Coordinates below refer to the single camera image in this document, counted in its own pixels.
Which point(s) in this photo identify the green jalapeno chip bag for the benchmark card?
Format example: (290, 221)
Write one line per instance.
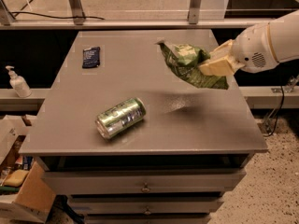
(183, 60)

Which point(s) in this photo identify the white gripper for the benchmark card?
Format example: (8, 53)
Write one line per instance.
(251, 50)

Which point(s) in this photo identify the cardboard box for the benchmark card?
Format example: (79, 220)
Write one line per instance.
(33, 199)

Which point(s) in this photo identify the white pump bottle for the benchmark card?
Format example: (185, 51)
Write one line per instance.
(18, 83)

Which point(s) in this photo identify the dark blue snack packet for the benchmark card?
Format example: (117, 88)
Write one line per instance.
(91, 57)

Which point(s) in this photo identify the green soda can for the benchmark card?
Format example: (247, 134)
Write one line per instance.
(120, 117)

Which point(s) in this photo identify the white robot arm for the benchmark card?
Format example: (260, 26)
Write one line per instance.
(284, 37)

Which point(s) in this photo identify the metal railing frame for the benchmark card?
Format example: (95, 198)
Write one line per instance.
(131, 14)

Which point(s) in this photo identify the yellow sponge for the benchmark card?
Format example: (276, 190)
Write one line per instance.
(16, 178)

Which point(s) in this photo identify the grey drawer cabinet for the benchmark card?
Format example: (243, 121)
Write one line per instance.
(173, 166)

